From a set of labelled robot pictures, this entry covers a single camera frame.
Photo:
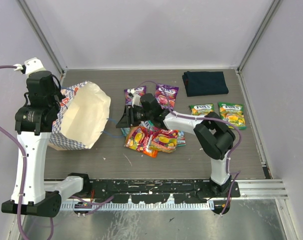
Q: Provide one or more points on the green Fox's candy packet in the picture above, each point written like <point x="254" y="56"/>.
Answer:
<point x="233" y="113"/>

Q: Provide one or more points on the aluminium frame post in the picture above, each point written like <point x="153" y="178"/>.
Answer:
<point x="36" y="27"/>
<point x="271" y="11"/>

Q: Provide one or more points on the right aluminium frame post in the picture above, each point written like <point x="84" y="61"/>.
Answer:
<point x="271" y="11"/>

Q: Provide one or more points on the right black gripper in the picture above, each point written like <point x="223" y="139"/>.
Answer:
<point x="128" y="119"/>

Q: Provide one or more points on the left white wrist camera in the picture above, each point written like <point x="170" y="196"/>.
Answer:
<point x="33" y="65"/>

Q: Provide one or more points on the purple snack packet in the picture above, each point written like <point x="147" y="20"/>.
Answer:
<point x="141" y="88"/>

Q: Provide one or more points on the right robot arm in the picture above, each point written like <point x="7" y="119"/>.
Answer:
<point x="214" y="135"/>

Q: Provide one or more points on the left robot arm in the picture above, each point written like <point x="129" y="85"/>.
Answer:
<point x="33" y="125"/>

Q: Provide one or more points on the orange Fox's fruits packet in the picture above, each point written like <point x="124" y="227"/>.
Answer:
<point x="164" y="140"/>

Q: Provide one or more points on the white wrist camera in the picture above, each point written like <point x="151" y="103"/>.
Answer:
<point x="133" y="97"/>
<point x="33" y="65"/>

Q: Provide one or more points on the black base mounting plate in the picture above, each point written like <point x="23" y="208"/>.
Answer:
<point x="122" y="191"/>

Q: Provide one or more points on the blue checkered paper bag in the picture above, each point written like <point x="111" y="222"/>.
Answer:
<point x="84" y="113"/>

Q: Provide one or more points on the left aluminium frame post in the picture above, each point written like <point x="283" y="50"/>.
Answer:
<point x="36" y="27"/>

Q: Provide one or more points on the teal Fox's mint packet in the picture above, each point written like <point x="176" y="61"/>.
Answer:
<point x="181" y="141"/>

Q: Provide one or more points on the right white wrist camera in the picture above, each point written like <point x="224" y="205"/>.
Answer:
<point x="133" y="97"/>

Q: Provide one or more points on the folded navy cloth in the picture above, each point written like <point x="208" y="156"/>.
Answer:
<point x="204" y="83"/>

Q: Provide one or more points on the green snack packet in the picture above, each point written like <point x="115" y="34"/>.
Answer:
<point x="201" y="109"/>

